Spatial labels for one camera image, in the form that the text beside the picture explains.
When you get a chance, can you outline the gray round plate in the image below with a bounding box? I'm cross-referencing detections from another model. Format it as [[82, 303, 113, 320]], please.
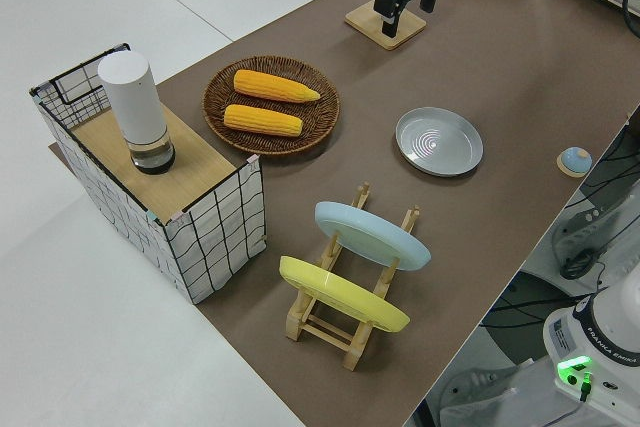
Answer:
[[395, 106, 485, 178]]

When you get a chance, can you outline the light blue plate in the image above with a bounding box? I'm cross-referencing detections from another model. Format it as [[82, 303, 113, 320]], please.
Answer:
[[314, 200, 432, 273]]

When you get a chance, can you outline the yellow plate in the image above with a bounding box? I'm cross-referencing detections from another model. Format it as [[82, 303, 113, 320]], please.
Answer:
[[278, 255, 412, 333]]

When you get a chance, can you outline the wooden plate rack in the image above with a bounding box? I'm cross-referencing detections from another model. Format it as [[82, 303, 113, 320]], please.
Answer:
[[285, 180, 422, 372]]

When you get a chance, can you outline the wooden mug stand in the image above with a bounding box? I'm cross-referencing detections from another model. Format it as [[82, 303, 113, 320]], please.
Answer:
[[344, 0, 428, 52]]

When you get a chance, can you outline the brown table mat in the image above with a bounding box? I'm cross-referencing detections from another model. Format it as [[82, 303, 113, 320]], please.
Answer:
[[154, 0, 640, 427]]

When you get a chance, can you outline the pointed yellow corn cob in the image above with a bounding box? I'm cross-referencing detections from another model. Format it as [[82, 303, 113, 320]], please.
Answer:
[[233, 69, 322, 104]]

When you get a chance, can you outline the blunt yellow corn cob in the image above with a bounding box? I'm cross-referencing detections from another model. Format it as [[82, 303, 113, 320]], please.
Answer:
[[223, 103, 305, 139]]

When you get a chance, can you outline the brown wicker basket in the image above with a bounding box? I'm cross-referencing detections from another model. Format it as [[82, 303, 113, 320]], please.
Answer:
[[202, 55, 342, 156]]

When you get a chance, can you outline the blue call bell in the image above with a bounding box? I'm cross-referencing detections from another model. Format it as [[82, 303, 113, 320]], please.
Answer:
[[557, 146, 594, 178]]

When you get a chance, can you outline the light wooden board lid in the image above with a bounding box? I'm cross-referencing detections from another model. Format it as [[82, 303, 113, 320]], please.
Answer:
[[69, 106, 237, 214]]

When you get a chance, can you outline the brown wooden base board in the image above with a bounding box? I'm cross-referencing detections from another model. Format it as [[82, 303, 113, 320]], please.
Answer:
[[48, 142, 69, 169]]

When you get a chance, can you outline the black toaster power cable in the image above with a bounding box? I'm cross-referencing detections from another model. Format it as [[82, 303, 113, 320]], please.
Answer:
[[621, 0, 640, 41]]

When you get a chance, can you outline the wire storage box grid cloth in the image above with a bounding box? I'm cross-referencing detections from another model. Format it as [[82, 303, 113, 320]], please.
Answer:
[[28, 42, 267, 306]]

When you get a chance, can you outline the black base cable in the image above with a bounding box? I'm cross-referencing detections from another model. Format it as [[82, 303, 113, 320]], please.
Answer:
[[549, 131, 640, 281]]

